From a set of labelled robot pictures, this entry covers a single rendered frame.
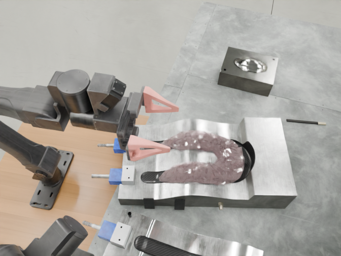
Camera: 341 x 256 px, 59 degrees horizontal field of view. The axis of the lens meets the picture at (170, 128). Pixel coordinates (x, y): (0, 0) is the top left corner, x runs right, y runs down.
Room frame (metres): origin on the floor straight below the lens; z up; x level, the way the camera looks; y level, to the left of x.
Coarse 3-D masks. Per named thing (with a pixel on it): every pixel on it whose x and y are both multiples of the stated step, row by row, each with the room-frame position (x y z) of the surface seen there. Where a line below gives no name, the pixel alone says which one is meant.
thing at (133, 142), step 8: (128, 128) 0.33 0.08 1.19; (136, 128) 0.33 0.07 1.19; (128, 136) 0.31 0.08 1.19; (136, 136) 0.29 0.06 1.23; (128, 144) 0.27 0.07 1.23; (136, 144) 0.27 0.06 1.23; (144, 144) 0.27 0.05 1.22; (152, 144) 0.28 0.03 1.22; (160, 144) 0.28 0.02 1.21; (128, 152) 0.27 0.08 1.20; (136, 152) 0.28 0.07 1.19; (144, 152) 0.28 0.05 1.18; (152, 152) 0.27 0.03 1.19; (160, 152) 0.27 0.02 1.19; (128, 160) 0.27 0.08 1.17; (136, 160) 0.27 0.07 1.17
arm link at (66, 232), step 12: (60, 228) 0.14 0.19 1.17; (72, 228) 0.14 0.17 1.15; (84, 228) 0.16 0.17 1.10; (36, 240) 0.12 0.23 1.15; (48, 240) 0.12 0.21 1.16; (60, 240) 0.12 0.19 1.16; (72, 240) 0.13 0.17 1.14; (24, 252) 0.10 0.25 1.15; (36, 252) 0.10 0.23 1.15; (48, 252) 0.10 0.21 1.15; (60, 252) 0.11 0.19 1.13; (72, 252) 0.11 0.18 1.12
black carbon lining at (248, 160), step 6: (240, 144) 0.48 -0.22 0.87; (246, 144) 0.47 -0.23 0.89; (246, 150) 0.46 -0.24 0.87; (252, 150) 0.44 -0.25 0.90; (246, 156) 0.44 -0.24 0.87; (252, 156) 0.43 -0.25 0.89; (246, 162) 0.42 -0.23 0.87; (252, 162) 0.41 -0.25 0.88; (246, 168) 0.40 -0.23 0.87; (252, 168) 0.37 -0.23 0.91; (144, 174) 0.38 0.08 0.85; (150, 174) 0.39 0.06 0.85; (156, 174) 0.38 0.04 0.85; (246, 174) 0.38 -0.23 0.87; (144, 180) 0.36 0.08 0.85; (150, 180) 0.37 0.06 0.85; (156, 180) 0.36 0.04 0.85; (240, 180) 0.36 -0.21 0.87
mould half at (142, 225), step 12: (120, 216) 0.24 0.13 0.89; (132, 216) 0.24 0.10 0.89; (144, 216) 0.24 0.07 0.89; (132, 228) 0.21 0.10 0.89; (144, 228) 0.21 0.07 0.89; (156, 228) 0.21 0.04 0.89; (168, 228) 0.21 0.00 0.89; (132, 240) 0.18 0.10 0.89; (168, 240) 0.18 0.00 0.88; (180, 240) 0.18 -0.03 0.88; (192, 240) 0.18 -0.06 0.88; (204, 240) 0.18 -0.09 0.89; (216, 240) 0.18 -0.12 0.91; (228, 240) 0.18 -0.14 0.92; (108, 252) 0.15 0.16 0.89; (120, 252) 0.15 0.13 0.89; (132, 252) 0.15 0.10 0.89; (192, 252) 0.15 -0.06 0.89; (204, 252) 0.15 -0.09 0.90; (216, 252) 0.15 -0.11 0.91; (228, 252) 0.15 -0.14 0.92; (240, 252) 0.14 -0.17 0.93; (252, 252) 0.14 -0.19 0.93
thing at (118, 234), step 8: (88, 224) 0.22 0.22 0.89; (104, 224) 0.22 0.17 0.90; (112, 224) 0.22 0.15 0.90; (120, 224) 0.22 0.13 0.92; (104, 232) 0.20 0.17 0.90; (112, 232) 0.20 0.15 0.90; (120, 232) 0.20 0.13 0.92; (128, 232) 0.20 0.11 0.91; (112, 240) 0.18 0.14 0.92; (120, 240) 0.18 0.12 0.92
